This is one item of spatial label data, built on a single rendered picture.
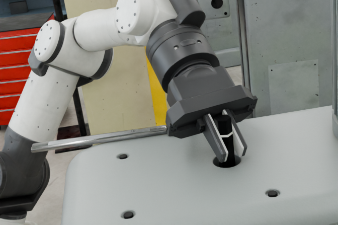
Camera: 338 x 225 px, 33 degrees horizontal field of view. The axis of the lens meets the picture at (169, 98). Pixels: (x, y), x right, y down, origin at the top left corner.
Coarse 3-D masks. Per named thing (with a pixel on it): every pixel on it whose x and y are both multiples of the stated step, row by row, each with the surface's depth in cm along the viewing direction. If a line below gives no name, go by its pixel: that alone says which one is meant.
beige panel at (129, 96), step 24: (72, 0) 237; (96, 0) 238; (120, 48) 247; (144, 48) 248; (120, 72) 251; (144, 72) 252; (96, 96) 254; (120, 96) 255; (144, 96) 256; (96, 120) 258; (120, 120) 259; (144, 120) 261; (96, 144) 262
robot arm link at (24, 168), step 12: (12, 132) 108; (12, 144) 108; (24, 144) 107; (12, 156) 108; (24, 156) 108; (36, 156) 109; (12, 168) 106; (24, 168) 109; (36, 168) 111; (12, 180) 106; (24, 180) 109; (36, 180) 112; (12, 192) 108; (24, 192) 111
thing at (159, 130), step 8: (144, 128) 86; (152, 128) 85; (160, 128) 85; (88, 136) 85; (96, 136) 85; (104, 136) 85; (112, 136) 84; (120, 136) 84; (128, 136) 84; (136, 136) 84; (144, 136) 84; (40, 144) 85; (48, 144) 85; (56, 144) 84; (64, 144) 84; (72, 144) 84; (80, 144) 84; (88, 144) 84; (32, 152) 84
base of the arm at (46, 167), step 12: (0, 156) 105; (0, 168) 103; (48, 168) 115; (0, 180) 103; (48, 180) 115; (0, 192) 104; (36, 192) 115; (0, 204) 108; (12, 204) 110; (24, 204) 113
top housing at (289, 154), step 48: (144, 144) 82; (192, 144) 81; (288, 144) 77; (336, 144) 76; (96, 192) 72; (144, 192) 71; (192, 192) 69; (240, 192) 68; (288, 192) 67; (336, 192) 66
